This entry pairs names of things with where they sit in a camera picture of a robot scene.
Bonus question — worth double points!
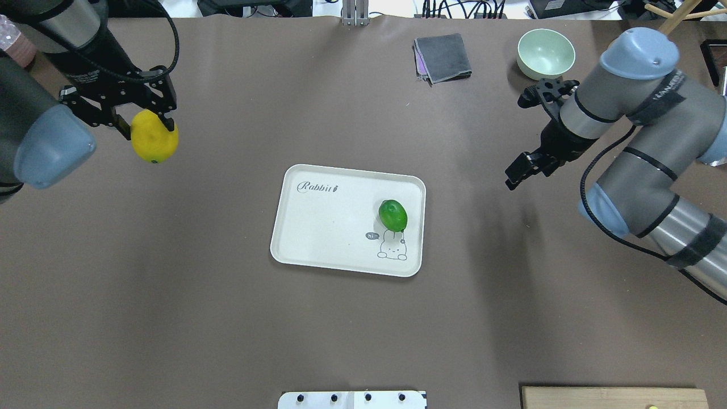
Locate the grey folded cloth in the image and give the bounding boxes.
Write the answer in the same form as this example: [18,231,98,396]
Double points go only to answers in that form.
[412,33,472,85]

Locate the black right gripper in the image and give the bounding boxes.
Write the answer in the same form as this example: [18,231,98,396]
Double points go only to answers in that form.
[505,120,595,191]

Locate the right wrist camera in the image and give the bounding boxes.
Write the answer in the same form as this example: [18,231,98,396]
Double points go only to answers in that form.
[517,77,580,108]

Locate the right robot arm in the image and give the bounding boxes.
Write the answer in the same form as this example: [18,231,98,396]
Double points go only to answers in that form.
[505,27,726,303]

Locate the mint green bowl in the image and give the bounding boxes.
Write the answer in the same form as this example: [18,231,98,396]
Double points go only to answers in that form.
[516,28,576,81]

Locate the white rabbit print tray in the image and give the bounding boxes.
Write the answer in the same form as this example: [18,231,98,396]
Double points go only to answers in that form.
[270,165,427,278]

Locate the yellow lemon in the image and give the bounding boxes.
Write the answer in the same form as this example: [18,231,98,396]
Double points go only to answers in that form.
[130,110,179,164]

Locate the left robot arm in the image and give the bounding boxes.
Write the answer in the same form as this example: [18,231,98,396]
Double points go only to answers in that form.
[1,1,179,201]

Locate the pink bowl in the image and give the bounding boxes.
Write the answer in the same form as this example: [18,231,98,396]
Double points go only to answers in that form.
[1,15,37,68]

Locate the aluminium frame post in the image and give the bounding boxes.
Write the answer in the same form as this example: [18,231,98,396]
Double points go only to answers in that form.
[341,0,370,27]

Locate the wooden mug tree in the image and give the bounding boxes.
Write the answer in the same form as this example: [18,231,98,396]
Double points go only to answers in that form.
[605,0,727,86]

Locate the bamboo cutting board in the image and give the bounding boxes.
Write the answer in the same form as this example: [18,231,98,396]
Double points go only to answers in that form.
[521,386,709,408]

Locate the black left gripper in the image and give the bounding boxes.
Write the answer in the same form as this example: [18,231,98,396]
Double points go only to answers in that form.
[60,68,177,140]

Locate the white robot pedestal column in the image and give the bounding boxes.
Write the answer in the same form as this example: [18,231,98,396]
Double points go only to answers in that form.
[277,390,428,408]

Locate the green lime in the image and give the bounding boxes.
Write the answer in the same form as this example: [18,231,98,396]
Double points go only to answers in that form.
[378,199,408,232]

